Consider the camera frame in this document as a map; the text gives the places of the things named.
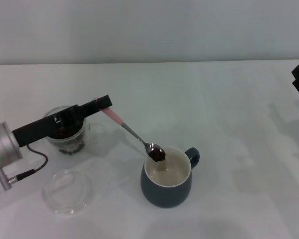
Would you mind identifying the dark teal ceramic mug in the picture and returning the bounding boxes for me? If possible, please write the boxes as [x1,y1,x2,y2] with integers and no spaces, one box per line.
[140,146,200,209]

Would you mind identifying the scooped coffee beans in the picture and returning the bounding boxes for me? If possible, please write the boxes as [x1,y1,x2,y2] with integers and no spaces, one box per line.
[148,147,166,164]

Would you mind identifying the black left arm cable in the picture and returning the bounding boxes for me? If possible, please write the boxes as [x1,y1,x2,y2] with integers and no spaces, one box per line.
[8,143,48,184]

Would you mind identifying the coffee beans pile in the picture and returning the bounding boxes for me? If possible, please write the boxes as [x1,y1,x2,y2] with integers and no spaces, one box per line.
[49,124,86,155]

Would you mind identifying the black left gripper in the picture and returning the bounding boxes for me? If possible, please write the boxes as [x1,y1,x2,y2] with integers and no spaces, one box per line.
[12,95,113,147]

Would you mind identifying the pink-handled metal spoon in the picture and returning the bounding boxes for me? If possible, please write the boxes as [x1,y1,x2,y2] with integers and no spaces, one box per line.
[94,96,166,164]

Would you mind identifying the clear glass saucer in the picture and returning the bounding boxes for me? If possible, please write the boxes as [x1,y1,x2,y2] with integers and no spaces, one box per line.
[41,169,93,217]

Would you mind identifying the double-walled glass cup with handle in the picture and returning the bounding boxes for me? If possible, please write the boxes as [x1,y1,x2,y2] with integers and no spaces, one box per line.
[43,106,108,157]

